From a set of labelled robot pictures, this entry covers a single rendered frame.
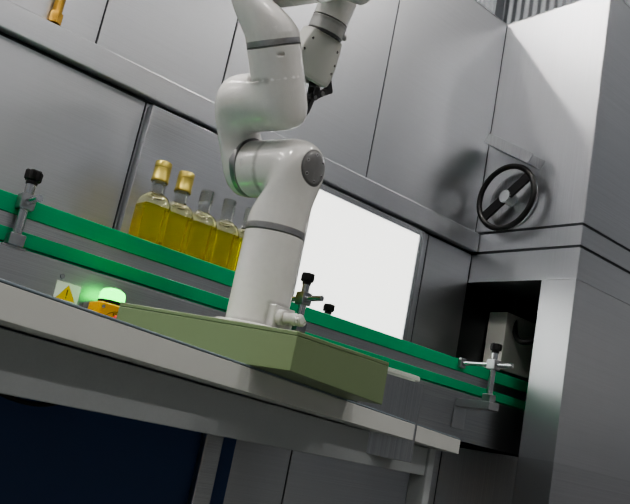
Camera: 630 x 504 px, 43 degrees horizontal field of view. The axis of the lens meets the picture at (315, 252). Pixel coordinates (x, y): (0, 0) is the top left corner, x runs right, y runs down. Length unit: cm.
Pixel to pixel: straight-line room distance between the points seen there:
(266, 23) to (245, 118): 15
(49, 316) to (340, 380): 51
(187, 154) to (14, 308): 114
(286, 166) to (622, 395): 150
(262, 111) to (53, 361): 56
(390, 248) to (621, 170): 74
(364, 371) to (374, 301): 95
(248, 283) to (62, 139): 68
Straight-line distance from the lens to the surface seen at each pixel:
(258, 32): 126
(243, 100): 129
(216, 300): 157
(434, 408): 210
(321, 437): 139
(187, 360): 97
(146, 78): 187
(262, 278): 122
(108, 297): 139
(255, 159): 129
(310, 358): 109
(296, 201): 125
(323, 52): 171
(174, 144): 186
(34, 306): 79
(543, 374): 228
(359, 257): 216
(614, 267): 247
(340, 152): 219
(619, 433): 248
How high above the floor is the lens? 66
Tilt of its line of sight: 14 degrees up
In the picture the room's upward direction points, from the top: 11 degrees clockwise
